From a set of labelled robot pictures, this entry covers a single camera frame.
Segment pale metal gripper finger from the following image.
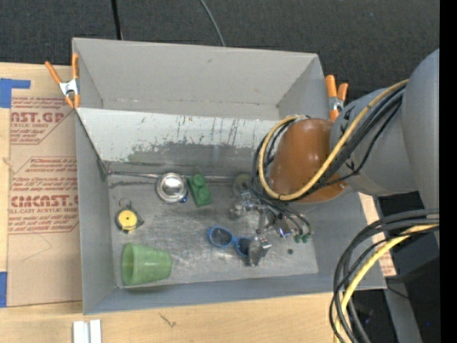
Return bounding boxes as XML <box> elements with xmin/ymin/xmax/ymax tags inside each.
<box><xmin>229</xmin><ymin>189</ymin><xmax>255</xmax><ymax>222</ymax></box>
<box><xmin>247</xmin><ymin>235</ymin><xmax>273</xmax><ymax>267</ymax></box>

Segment olive round disc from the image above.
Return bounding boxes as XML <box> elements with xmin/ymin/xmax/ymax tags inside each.
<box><xmin>233</xmin><ymin>172</ymin><xmax>253</xmax><ymax>196</ymax></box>

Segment blue sunglasses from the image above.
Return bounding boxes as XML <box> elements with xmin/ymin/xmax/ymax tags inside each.
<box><xmin>206</xmin><ymin>225</ymin><xmax>255</xmax><ymax>259</ymax></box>

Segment green toy brick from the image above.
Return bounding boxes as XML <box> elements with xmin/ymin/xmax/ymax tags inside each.
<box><xmin>187</xmin><ymin>173</ymin><xmax>214</xmax><ymax>209</ymax></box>

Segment shiny silver metal bowl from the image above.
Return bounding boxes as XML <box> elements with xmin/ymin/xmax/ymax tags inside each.
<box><xmin>155</xmin><ymin>171</ymin><xmax>189</xmax><ymax>204</ymax></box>

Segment grey metal bin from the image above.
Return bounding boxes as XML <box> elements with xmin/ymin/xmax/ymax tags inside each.
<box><xmin>71</xmin><ymin>36</ymin><xmax>388</xmax><ymax>316</ymax></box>

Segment green plastic cup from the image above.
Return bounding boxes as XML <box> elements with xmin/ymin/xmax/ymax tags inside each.
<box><xmin>120</xmin><ymin>242</ymin><xmax>174</xmax><ymax>287</ymax></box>

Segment yellow and black tape measure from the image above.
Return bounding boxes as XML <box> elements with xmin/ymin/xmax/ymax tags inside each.
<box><xmin>114</xmin><ymin>198</ymin><xmax>146</xmax><ymax>234</ymax></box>

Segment brown cardboard board, red print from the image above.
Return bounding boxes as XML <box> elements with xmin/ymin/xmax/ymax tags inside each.
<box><xmin>0</xmin><ymin>61</ymin><xmax>398</xmax><ymax>309</ymax></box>

